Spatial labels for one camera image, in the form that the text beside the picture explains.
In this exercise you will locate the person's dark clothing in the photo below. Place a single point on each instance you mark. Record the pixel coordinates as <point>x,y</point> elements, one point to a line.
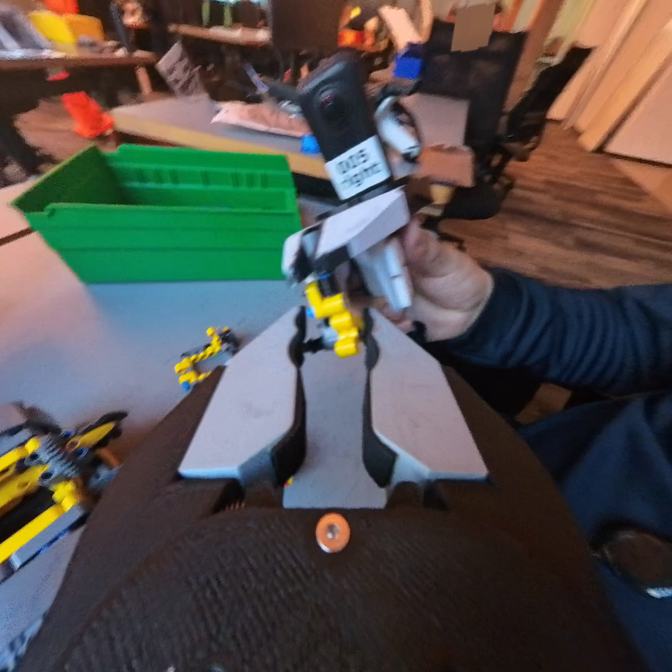
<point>619,472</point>

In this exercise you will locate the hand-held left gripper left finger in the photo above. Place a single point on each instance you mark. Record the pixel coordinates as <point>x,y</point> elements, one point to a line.
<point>246,414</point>

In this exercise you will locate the person's right forearm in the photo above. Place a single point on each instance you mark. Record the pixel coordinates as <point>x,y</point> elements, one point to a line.
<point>577,325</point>

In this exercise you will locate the yellow black brick assembly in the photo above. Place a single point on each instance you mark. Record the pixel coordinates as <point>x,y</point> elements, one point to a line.
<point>202,359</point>

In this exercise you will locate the orange cone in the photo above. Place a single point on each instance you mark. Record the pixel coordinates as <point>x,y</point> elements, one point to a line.
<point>86,115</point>

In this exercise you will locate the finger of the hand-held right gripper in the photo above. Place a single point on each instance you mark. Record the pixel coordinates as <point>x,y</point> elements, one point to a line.
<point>300,257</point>
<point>362,225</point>

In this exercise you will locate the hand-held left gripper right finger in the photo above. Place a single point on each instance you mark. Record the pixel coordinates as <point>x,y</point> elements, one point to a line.
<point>420,420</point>

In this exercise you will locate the yellow brick beam with pins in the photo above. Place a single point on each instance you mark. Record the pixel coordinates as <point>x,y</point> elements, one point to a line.
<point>336,315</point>

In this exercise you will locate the long wooden table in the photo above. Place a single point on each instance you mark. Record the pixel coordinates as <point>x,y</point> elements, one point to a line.
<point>78,59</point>

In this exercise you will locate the printed paper sheet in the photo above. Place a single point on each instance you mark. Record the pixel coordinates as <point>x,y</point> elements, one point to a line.
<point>252,118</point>

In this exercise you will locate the small blue bin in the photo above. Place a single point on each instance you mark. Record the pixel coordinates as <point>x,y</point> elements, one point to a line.
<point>409,65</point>

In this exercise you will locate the yellow plastic bin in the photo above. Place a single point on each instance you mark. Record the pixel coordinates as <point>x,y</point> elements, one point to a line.
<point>65,29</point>

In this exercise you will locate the green plastic bin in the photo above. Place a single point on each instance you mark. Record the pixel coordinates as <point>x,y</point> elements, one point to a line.
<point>173,246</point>

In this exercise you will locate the person's right hand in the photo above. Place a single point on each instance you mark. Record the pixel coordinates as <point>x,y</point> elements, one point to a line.
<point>451,294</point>

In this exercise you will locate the yellow black brick toy robot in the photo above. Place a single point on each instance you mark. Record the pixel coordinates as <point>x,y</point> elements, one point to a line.
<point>31,472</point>

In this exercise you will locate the small blue block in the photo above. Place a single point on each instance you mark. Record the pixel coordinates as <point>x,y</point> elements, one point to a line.
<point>311,145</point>

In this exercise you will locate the black office chair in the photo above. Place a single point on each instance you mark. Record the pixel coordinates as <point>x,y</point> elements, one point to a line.
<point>472,105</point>

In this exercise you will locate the grey desk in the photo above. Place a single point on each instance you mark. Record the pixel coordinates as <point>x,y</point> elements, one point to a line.
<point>131,325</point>

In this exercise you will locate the white black device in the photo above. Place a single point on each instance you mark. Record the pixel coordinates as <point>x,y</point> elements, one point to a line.
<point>399,136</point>

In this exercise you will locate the printed sign card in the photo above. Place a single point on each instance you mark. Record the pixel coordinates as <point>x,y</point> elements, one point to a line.
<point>178,68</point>

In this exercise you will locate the dark partition panel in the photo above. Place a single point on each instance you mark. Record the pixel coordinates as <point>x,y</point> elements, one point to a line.
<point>304,26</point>

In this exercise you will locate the grey wood-edged table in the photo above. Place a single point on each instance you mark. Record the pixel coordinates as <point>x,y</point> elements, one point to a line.
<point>168,118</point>

